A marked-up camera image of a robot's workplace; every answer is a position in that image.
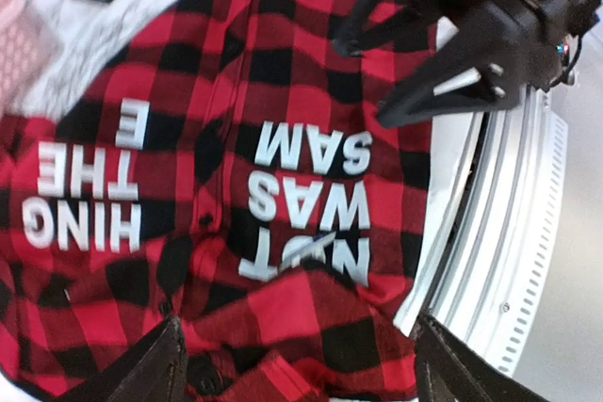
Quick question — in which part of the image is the red black plaid shirt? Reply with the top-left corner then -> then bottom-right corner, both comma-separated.
1,0 -> 435,401

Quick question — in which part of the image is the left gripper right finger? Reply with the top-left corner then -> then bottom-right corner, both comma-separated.
414,314 -> 546,402

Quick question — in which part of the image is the pink plastic basket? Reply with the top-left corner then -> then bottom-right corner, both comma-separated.
1,0 -> 59,113

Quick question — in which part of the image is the aluminium front rail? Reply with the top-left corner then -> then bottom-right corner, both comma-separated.
395,90 -> 568,376

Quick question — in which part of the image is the blue round badge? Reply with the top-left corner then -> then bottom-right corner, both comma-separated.
280,232 -> 336,270

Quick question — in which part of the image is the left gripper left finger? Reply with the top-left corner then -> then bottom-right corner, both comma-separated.
106,316 -> 187,402

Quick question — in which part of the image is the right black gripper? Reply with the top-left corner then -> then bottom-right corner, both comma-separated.
333,0 -> 602,128

